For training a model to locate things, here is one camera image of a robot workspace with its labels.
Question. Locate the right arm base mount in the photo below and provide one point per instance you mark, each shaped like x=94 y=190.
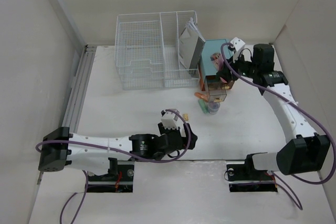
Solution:
x=242 y=177

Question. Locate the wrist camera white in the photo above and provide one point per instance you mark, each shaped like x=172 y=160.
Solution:
x=236 y=45
x=170 y=119

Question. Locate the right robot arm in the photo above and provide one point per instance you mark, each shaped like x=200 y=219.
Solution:
x=305 y=149

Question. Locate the small yellow eraser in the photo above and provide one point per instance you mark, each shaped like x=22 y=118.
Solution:
x=185 y=117

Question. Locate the green highlighter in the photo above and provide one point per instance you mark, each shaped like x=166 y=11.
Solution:
x=203 y=105

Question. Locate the pink pencil tube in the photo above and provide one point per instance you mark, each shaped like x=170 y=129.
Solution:
x=217 y=60

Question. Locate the clear smoky drawer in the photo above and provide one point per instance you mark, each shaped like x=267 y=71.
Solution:
x=216 y=95

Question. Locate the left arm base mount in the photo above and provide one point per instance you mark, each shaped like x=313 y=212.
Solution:
x=118 y=178

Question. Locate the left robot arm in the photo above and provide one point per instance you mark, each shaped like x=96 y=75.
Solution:
x=100 y=155

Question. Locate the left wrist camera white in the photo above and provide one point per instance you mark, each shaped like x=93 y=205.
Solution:
x=170 y=119

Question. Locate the clear jar of paper clips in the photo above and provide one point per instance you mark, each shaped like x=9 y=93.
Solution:
x=213 y=107

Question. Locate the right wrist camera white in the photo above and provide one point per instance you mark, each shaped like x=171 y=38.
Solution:
x=236 y=45

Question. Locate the gray white booklet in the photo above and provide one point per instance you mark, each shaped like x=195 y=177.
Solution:
x=191 y=44

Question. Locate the white wire mesh desk organizer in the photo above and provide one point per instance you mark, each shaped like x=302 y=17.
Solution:
x=147 y=51

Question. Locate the aluminium rail frame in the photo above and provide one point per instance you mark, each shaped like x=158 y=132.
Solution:
x=78 y=84

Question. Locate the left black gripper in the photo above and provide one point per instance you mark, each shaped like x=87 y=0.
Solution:
x=164 y=131

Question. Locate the teal drawer box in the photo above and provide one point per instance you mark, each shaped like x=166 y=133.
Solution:
x=210 y=61

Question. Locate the orange highlighter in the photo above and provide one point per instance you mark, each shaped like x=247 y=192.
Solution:
x=201 y=96

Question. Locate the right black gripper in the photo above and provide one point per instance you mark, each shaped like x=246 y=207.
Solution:
x=224 y=73

